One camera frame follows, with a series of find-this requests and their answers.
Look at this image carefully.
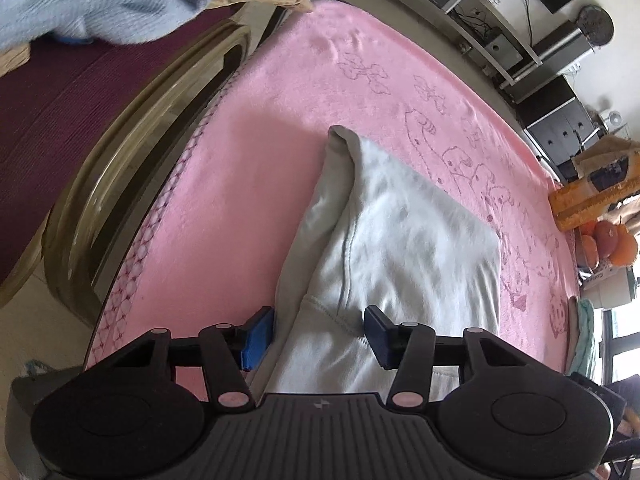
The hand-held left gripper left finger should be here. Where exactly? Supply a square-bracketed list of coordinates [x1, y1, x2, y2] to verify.
[107, 306, 276, 413]

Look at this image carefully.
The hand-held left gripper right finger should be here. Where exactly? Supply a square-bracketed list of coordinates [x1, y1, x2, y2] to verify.
[363, 305, 531, 413]

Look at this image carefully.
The white t-shirt with script print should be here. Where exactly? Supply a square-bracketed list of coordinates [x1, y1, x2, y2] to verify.
[262, 124, 502, 396]

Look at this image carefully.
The pink printed blanket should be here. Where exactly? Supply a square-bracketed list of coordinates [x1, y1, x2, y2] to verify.
[82, 0, 583, 401]

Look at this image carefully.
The orange drink bottle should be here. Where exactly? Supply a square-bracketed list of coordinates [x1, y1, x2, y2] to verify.
[548, 135, 640, 232]

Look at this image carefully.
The red apple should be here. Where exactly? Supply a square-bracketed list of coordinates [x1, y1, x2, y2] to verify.
[592, 220, 632, 258]

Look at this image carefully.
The black cabinet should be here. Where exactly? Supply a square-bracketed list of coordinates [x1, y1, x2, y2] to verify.
[502, 77, 608, 183]

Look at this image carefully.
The chair with maroon cushion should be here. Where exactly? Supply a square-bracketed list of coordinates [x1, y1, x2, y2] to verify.
[0, 0, 301, 328]

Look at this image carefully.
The grey metal shelf unit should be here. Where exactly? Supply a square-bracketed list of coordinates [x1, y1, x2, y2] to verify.
[395, 0, 543, 91]

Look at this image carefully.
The grey black appliance box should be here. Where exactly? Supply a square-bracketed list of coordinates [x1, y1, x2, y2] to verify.
[530, 22, 598, 77]

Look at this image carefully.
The round black fan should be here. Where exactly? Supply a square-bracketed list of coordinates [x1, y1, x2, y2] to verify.
[577, 5, 615, 47]

